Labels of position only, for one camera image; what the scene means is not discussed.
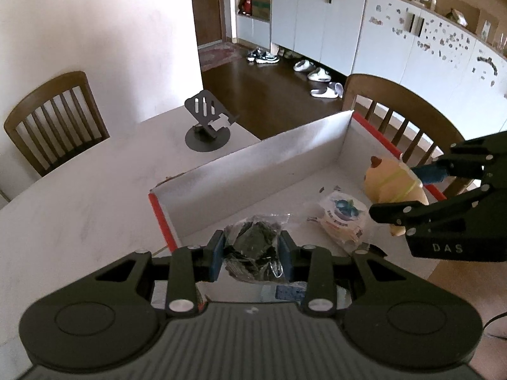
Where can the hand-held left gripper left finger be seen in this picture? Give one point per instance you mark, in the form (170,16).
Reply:
(217,253)

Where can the brown wooden door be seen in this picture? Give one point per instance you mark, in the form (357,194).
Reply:
(206,4)

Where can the green white cardboard carton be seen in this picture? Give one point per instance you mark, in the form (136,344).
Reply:
(261,0)

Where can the patterned floor rug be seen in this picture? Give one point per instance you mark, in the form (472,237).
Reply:
(220,56)

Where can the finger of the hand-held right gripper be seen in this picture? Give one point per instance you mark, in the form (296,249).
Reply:
(396,213)
(431,174)

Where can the white cabinet with stickers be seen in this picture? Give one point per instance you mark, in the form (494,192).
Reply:
(435,59)

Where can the dark white sneaker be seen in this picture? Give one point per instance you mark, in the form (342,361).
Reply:
(269,57)
(255,53)

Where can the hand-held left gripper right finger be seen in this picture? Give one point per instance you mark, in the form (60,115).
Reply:
(286,257)

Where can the white blue-print snack packet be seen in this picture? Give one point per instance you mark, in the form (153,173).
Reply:
(342,215)

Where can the white two-door cabinet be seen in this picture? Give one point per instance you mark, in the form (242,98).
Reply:
(317,19)

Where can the red white cardboard box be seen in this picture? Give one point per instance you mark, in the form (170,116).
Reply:
(257,174)

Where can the wooden slat-back chair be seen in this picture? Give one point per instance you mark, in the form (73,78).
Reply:
(396,99)
(55,118)

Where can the small red item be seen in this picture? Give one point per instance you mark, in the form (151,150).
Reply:
(247,4)

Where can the yellow plush toy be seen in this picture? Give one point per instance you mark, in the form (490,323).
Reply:
(390,182)

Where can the white slipper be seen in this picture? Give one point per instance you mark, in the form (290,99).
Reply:
(304,65)
(319,74)
(324,93)

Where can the dark grey phone stand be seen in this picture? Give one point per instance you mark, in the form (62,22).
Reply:
(208,126)

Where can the white marble desktop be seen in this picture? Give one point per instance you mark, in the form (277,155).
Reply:
(99,206)

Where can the low white cabinet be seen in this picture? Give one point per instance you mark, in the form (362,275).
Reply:
(253,27)

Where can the clear bag with dark contents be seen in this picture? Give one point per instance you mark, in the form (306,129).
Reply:
(253,245)

